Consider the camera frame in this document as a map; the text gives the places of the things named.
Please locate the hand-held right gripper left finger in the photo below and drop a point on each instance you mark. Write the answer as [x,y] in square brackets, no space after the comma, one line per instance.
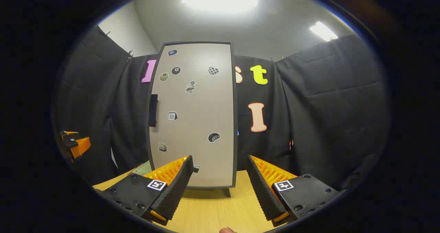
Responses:
[177,188]

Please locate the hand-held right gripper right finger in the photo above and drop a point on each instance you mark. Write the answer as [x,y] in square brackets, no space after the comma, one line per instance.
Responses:
[263,191]

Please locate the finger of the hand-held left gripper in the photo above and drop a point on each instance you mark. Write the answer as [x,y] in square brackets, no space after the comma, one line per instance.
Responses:
[70,135]
[80,147]

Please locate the green coaster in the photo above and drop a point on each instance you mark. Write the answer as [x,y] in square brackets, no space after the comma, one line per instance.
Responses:
[143,169]

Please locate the grey cabinet door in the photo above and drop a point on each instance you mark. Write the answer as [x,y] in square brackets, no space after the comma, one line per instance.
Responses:
[196,123]

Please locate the black backdrop cloth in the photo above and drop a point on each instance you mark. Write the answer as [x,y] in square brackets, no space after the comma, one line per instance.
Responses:
[326,116]

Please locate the small ceiling light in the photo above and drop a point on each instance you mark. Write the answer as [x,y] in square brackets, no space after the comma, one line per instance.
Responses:
[323,31]

